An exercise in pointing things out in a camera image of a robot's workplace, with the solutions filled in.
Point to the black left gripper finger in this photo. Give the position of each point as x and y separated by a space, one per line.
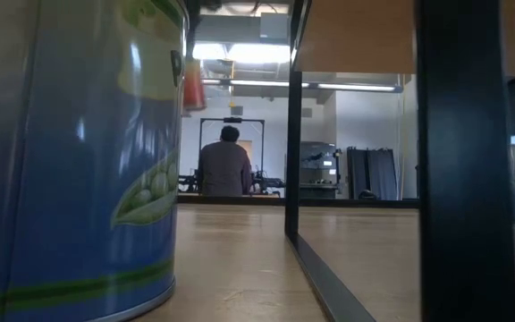
195 27

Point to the orange red labelled can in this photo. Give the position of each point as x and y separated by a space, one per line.
194 87

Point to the blue peas can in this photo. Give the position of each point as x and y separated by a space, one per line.
83 156

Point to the fluorescent tube light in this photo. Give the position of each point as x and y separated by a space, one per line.
257 82
360 87

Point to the person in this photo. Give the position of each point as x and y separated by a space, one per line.
224 170

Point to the grey curtain partition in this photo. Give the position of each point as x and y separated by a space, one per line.
374 174

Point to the grey wall box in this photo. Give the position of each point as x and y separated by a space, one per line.
236 111

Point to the black metal gantry frame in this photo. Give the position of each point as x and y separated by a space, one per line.
263 143

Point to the black aluminium rig frame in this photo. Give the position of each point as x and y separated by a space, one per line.
239 200

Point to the black clamp bracket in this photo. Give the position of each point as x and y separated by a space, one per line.
368 195

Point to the wooden shelf black frame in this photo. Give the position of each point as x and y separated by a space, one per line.
463 179

